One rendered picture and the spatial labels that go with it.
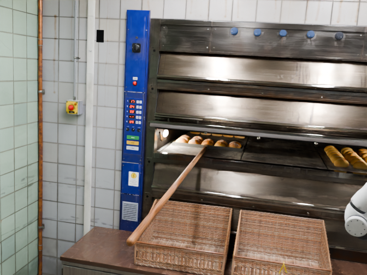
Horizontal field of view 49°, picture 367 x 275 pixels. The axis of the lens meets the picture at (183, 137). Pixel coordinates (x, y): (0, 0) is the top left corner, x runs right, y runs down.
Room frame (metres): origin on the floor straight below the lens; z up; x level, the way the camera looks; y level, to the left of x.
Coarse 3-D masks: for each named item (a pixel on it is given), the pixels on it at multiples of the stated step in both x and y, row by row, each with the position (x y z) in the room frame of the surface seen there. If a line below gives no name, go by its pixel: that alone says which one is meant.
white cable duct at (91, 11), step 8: (88, 0) 2.88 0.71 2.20; (88, 8) 2.88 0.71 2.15; (88, 16) 2.88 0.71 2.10; (88, 24) 2.88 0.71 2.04; (88, 32) 2.88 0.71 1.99; (88, 40) 2.88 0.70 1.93; (88, 48) 2.88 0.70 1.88; (88, 56) 2.88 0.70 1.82; (88, 64) 2.88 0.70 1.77; (88, 72) 2.88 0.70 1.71; (88, 80) 2.88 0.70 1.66; (88, 88) 2.87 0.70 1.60; (88, 96) 2.87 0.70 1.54; (88, 104) 2.87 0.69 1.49; (88, 112) 2.87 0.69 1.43; (88, 120) 2.87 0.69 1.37; (88, 128) 2.87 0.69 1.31; (88, 136) 2.87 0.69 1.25; (88, 144) 2.87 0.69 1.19; (88, 152) 2.87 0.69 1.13; (88, 160) 2.87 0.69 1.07; (88, 168) 2.87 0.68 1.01; (88, 176) 2.87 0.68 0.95; (88, 184) 2.87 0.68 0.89; (88, 192) 2.87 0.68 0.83; (88, 200) 2.87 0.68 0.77; (88, 208) 2.87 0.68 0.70; (88, 216) 2.87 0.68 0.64; (88, 224) 2.87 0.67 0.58
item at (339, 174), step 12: (156, 156) 2.79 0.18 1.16; (168, 156) 2.77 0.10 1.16; (180, 156) 2.75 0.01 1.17; (192, 156) 2.75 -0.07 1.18; (204, 156) 2.77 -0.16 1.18; (252, 168) 2.65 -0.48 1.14; (264, 168) 2.63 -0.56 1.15; (276, 168) 2.62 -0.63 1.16; (288, 168) 2.60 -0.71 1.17; (300, 168) 2.59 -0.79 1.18; (312, 168) 2.60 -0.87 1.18; (360, 180) 2.51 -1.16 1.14
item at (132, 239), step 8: (200, 152) 2.75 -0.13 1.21; (192, 160) 2.50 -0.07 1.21; (184, 176) 2.14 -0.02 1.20; (176, 184) 1.97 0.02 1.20; (168, 192) 1.82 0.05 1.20; (160, 200) 1.70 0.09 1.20; (152, 208) 1.61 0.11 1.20; (160, 208) 1.63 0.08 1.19; (152, 216) 1.52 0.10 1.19; (144, 224) 1.43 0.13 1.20; (136, 232) 1.35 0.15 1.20; (128, 240) 1.29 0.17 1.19; (136, 240) 1.31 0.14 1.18
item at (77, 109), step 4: (68, 100) 2.85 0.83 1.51; (72, 100) 2.85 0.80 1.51; (76, 100) 2.85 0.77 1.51; (80, 100) 2.87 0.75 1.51; (68, 104) 2.85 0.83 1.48; (72, 104) 2.84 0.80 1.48; (76, 104) 2.83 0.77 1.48; (80, 104) 2.86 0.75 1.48; (76, 108) 2.83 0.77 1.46; (80, 108) 2.87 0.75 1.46; (68, 112) 2.85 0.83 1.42; (72, 112) 2.84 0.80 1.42; (76, 112) 2.83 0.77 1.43; (80, 112) 2.87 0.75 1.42
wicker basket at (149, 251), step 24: (168, 216) 2.70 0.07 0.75; (216, 216) 2.65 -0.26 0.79; (144, 240) 2.47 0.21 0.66; (168, 240) 2.64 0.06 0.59; (192, 240) 2.63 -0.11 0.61; (216, 240) 2.60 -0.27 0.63; (144, 264) 2.28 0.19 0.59; (168, 264) 2.25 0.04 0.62; (192, 264) 2.22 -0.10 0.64; (216, 264) 2.20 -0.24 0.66
